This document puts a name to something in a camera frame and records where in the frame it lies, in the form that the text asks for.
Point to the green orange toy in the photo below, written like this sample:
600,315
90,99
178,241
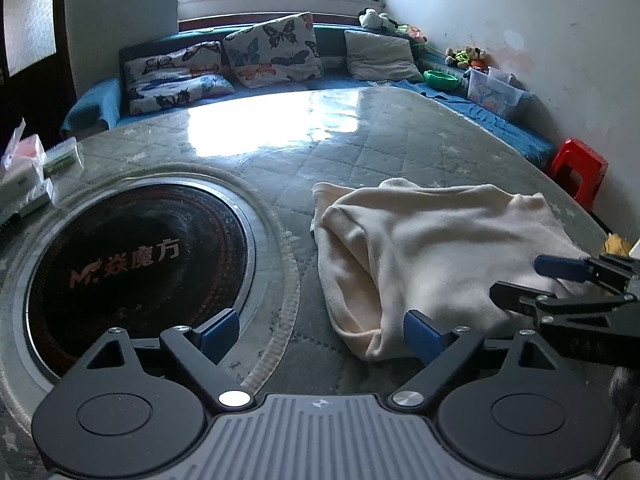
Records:
411,34

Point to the blue sofa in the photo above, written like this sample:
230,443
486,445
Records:
330,40

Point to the clear plastic storage box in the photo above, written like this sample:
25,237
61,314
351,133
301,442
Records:
495,97

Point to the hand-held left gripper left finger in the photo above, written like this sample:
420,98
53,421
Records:
220,332

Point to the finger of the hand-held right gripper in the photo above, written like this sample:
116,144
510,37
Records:
515,300
560,266

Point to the small clear plastic box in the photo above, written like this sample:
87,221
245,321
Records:
499,75

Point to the yellow cloth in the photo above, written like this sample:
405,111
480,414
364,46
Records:
617,245

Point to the red plastic stool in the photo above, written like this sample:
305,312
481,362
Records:
575,165

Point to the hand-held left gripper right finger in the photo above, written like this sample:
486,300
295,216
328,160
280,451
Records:
420,332

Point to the green white packet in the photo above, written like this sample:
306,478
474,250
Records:
62,155

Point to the white box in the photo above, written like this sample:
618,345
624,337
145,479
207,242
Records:
25,200

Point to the grey pillow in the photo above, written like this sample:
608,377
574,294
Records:
380,55

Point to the dark wooden door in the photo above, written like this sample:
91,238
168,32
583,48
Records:
30,100

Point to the round built-in cooktop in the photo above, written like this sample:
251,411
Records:
140,240

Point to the pink tissue packet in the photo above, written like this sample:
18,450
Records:
22,152

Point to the green bowl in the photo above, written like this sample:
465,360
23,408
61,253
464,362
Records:
440,79

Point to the cream sweater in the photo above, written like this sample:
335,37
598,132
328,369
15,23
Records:
440,250

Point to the black and white plush toy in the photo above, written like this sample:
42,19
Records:
375,19

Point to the pile of small plush toys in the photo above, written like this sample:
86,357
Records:
466,56

